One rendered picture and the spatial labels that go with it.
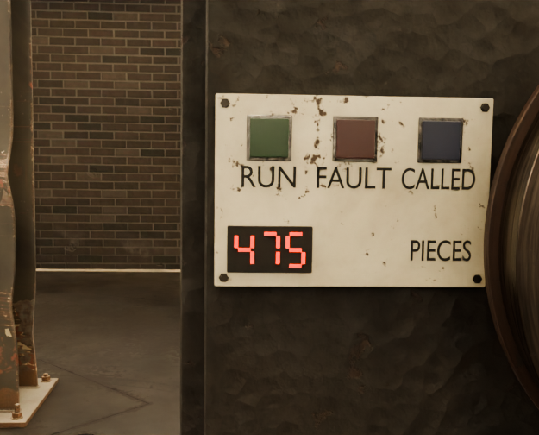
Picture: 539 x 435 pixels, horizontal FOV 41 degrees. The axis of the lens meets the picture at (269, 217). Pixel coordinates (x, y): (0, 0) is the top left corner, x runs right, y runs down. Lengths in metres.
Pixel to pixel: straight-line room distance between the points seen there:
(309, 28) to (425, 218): 0.21
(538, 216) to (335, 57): 0.25
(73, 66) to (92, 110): 0.41
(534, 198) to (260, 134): 0.25
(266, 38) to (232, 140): 0.10
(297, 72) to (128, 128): 6.03
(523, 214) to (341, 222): 0.18
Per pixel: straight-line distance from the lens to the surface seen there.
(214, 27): 0.70
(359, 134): 0.68
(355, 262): 0.69
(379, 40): 0.71
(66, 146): 6.81
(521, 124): 0.65
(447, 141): 0.70
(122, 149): 6.72
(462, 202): 0.71
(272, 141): 0.67
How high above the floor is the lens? 1.20
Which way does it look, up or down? 6 degrees down
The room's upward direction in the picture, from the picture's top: 1 degrees clockwise
